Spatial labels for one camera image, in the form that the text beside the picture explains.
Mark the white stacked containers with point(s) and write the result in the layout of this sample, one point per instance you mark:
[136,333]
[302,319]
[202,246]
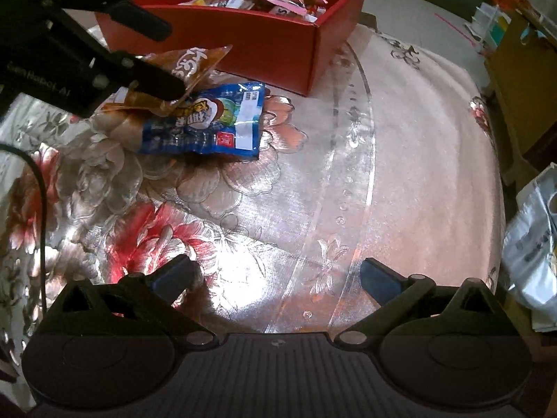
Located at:
[483,21]

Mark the wooden cabinet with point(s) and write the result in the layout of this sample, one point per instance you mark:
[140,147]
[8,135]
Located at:
[513,109]

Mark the silver foil bag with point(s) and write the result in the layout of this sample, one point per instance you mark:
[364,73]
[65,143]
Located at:
[531,244]

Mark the orange plastic bag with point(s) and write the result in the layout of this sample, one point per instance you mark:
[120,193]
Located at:
[509,0]

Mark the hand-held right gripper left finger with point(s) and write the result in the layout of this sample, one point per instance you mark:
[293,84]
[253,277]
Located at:
[172,276]

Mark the brown snack packet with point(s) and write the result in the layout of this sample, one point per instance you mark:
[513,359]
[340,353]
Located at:
[196,63]

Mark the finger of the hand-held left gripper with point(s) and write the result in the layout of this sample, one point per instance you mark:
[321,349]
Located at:
[139,19]
[156,80]

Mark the blue snack packet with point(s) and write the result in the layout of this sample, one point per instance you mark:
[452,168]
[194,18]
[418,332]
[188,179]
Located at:
[191,135]

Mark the teal and yellow box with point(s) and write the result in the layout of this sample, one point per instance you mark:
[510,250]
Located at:
[500,30]

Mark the floral tablecloth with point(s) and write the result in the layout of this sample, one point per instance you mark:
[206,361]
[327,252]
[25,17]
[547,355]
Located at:
[391,161]

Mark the red cardboard box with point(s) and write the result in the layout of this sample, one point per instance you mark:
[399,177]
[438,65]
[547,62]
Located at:
[270,48]

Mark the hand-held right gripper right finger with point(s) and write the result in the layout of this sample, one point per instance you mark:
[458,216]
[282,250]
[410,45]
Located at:
[378,276]

